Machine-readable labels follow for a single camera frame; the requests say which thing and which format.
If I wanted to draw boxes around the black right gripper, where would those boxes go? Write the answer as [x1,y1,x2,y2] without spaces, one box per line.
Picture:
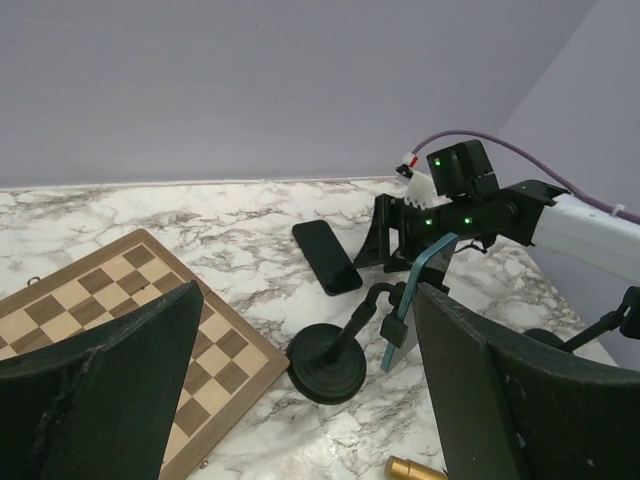
[353,140,515,272]

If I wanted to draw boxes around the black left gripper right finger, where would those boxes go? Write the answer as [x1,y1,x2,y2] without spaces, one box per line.
[413,283,639,479]

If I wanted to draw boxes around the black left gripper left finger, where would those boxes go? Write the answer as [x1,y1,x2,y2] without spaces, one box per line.
[1,281,202,479]

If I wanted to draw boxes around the teal phone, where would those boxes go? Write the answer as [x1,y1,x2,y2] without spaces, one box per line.
[380,233,458,373]

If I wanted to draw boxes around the black phone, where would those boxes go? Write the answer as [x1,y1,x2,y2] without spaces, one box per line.
[292,220,363,296]

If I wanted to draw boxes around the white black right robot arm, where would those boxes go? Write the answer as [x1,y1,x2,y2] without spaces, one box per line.
[354,140,639,285]

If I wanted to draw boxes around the black small phone stand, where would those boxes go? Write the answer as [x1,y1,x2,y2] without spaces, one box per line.
[525,286,639,353]

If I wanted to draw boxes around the black phone stand ribbed base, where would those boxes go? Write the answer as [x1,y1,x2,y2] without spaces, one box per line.
[288,281,446,405]

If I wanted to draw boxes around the gold metal cylinder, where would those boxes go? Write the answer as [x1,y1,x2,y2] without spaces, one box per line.
[384,456,448,480]

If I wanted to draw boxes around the wooden chessboard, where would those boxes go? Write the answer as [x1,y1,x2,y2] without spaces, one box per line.
[1,230,288,479]

